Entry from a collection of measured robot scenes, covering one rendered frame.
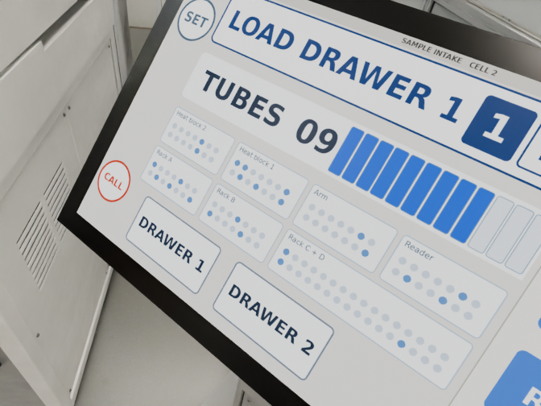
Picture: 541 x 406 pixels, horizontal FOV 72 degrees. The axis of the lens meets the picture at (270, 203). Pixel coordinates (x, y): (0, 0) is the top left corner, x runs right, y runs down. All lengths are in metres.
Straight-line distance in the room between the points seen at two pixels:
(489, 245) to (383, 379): 0.11
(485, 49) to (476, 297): 0.17
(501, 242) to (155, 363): 1.23
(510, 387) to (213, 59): 0.33
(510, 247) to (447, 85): 0.12
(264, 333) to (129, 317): 1.19
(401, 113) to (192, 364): 1.20
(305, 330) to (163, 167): 0.19
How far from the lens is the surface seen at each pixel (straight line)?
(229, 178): 0.31
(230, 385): 1.31
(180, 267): 0.33
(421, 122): 0.29
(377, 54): 0.31
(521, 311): 0.28
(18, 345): 0.93
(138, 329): 1.45
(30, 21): 0.89
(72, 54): 1.07
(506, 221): 0.28
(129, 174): 0.38
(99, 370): 1.41
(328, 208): 0.28
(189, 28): 0.38
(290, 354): 0.30
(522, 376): 0.29
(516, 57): 0.31
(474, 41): 0.31
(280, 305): 0.29
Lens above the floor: 1.26
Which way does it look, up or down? 42 degrees down
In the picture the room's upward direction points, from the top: 11 degrees clockwise
